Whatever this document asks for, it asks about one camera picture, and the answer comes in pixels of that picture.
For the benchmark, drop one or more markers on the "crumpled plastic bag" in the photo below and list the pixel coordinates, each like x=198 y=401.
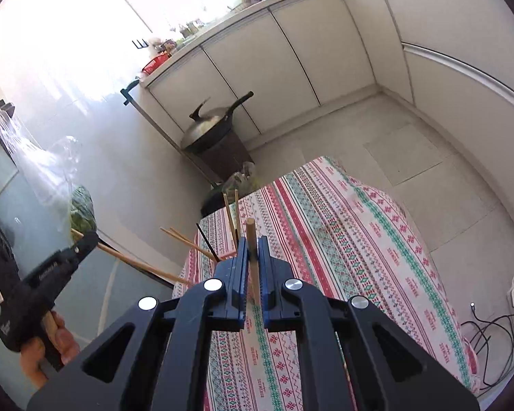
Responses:
x=242 y=177

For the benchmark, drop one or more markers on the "dark round object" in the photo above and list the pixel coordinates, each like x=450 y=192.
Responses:
x=212 y=203

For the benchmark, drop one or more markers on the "metal wok lid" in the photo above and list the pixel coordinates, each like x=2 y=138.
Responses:
x=205 y=122

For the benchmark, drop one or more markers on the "patterned striped tablecloth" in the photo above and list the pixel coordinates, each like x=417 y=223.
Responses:
x=347 y=244

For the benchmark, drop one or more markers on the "clear plastic bag of greens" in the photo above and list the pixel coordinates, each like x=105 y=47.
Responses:
x=38 y=167

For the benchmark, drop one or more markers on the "frosted glass sliding door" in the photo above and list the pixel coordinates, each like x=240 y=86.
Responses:
x=8 y=192

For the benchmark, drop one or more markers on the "thick wooden chopstick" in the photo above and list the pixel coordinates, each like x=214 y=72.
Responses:
x=251 y=239

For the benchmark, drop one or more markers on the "small jars on counter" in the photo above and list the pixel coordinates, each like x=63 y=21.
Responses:
x=188 y=29

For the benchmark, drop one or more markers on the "person's left hand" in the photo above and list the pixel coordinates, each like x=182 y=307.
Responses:
x=66 y=344

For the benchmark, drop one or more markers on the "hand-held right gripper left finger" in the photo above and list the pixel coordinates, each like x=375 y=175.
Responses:
x=240 y=274

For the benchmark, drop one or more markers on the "red plastic basket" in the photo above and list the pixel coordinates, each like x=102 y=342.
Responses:
x=155 y=64

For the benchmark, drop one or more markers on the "long thin wooden chopstick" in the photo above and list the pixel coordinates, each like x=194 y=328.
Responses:
x=145 y=266

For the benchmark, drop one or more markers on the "black chopstick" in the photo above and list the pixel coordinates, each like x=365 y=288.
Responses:
x=207 y=244

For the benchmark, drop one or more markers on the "white kitchen cabinets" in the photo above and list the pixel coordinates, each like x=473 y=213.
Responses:
x=304 y=51

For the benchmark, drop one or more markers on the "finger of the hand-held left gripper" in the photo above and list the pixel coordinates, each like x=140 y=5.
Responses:
x=85 y=246

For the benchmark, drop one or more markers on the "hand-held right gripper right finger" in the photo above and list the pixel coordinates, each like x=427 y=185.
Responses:
x=265 y=274

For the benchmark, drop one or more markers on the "black wok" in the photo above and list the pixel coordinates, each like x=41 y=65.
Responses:
x=242 y=99

